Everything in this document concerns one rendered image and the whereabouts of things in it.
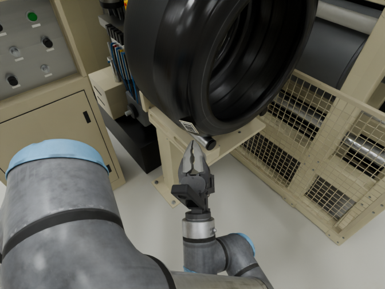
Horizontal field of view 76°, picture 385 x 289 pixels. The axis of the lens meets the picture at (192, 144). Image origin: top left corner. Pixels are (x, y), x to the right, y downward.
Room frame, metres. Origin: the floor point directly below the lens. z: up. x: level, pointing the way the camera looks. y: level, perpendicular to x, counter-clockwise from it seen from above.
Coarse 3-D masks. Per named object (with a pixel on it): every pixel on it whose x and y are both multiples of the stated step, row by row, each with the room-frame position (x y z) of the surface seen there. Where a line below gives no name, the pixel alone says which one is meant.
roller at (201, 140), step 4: (188, 132) 0.63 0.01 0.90; (192, 136) 0.61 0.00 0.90; (196, 136) 0.60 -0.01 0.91; (200, 136) 0.59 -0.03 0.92; (204, 136) 0.59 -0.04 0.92; (208, 136) 0.59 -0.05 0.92; (200, 140) 0.58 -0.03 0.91; (204, 140) 0.57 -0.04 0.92; (208, 140) 0.57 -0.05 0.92; (212, 140) 0.57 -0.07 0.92; (204, 144) 0.56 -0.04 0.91; (208, 144) 0.56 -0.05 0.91; (212, 144) 0.56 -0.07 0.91; (208, 148) 0.55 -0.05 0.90; (212, 148) 0.57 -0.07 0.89
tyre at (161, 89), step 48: (144, 0) 0.62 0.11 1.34; (192, 0) 0.54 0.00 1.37; (240, 0) 0.56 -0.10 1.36; (288, 0) 0.89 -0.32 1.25; (144, 48) 0.57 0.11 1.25; (192, 48) 0.50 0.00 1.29; (240, 48) 0.97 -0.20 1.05; (288, 48) 0.85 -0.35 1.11; (192, 96) 0.48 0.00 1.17; (240, 96) 0.80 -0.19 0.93
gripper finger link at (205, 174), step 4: (204, 160) 0.41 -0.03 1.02; (204, 164) 0.40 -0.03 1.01; (204, 168) 0.39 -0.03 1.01; (208, 168) 0.39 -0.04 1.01; (200, 172) 0.39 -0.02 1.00; (204, 172) 0.38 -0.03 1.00; (208, 172) 0.38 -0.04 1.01; (204, 176) 0.37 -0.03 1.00; (208, 176) 0.37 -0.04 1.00; (208, 180) 0.36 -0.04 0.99
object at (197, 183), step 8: (192, 176) 0.38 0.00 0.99; (200, 176) 0.37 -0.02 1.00; (192, 184) 0.36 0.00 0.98; (200, 184) 0.36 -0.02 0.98; (208, 184) 0.38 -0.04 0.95; (200, 192) 0.34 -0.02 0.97; (208, 192) 0.35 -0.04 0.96; (208, 208) 0.33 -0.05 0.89; (192, 216) 0.29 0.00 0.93; (200, 216) 0.29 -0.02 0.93; (208, 216) 0.29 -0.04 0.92
